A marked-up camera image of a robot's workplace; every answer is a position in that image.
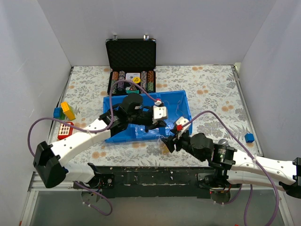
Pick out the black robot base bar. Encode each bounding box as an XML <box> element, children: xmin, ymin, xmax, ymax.
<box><xmin>87</xmin><ymin>166</ymin><xmax>215</xmax><ymax>199</ymax></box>

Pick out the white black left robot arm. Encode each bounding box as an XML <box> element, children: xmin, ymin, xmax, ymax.
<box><xmin>33</xmin><ymin>93</ymin><xmax>168</xmax><ymax>188</ymax></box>

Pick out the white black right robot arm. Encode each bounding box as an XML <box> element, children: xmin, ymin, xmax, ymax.
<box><xmin>162</xmin><ymin>131</ymin><xmax>301</xmax><ymax>198</ymax></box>

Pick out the blue three-compartment plastic bin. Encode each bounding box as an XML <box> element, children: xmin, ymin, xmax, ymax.
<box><xmin>105</xmin><ymin>90</ymin><xmax>192</xmax><ymax>143</ymax></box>

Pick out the floral table mat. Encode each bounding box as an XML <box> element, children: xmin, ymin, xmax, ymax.
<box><xmin>63</xmin><ymin>65</ymin><xmax>262</xmax><ymax>167</ymax></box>

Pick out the blue toy cube right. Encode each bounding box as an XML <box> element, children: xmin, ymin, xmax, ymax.
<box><xmin>244</xmin><ymin>133</ymin><xmax>254</xmax><ymax>143</ymax></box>

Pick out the black poker chip case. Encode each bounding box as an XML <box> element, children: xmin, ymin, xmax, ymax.
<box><xmin>105</xmin><ymin>34</ymin><xmax>157</xmax><ymax>96</ymax></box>

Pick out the yellow toy brick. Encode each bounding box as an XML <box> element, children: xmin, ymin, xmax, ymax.
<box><xmin>61</xmin><ymin>102</ymin><xmax>76</xmax><ymax>121</ymax></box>

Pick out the red white window brick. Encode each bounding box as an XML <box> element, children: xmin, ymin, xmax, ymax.
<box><xmin>57</xmin><ymin>123</ymin><xmax>73</xmax><ymax>140</ymax></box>

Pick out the green toy brick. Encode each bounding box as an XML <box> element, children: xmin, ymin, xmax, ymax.
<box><xmin>58</xmin><ymin>113</ymin><xmax>66</xmax><ymax>120</ymax></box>

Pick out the blue toy brick left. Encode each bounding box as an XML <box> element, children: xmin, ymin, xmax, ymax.
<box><xmin>53</xmin><ymin>107</ymin><xmax>63</xmax><ymax>119</ymax></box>

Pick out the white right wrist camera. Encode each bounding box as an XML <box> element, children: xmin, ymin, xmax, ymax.
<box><xmin>174</xmin><ymin>116</ymin><xmax>191</xmax><ymax>139</ymax></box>

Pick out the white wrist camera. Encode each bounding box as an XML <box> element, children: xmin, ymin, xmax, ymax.
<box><xmin>174</xmin><ymin>116</ymin><xmax>191</xmax><ymax>139</ymax></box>
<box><xmin>152</xmin><ymin>105</ymin><xmax>168</xmax><ymax>124</ymax></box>

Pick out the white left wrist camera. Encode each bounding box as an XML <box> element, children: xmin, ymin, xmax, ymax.
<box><xmin>152</xmin><ymin>105</ymin><xmax>168</xmax><ymax>124</ymax></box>

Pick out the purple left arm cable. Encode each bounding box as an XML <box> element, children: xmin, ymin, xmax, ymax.
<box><xmin>27</xmin><ymin>80</ymin><xmax>163</xmax><ymax>216</ymax></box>

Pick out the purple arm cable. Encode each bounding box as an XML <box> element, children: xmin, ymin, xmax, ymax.
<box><xmin>27</xmin><ymin>80</ymin><xmax>163</xmax><ymax>216</ymax></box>
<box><xmin>185</xmin><ymin>110</ymin><xmax>280</xmax><ymax>226</ymax></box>

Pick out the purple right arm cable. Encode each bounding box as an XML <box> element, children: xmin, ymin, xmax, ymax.
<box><xmin>185</xmin><ymin>110</ymin><xmax>280</xmax><ymax>226</ymax></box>

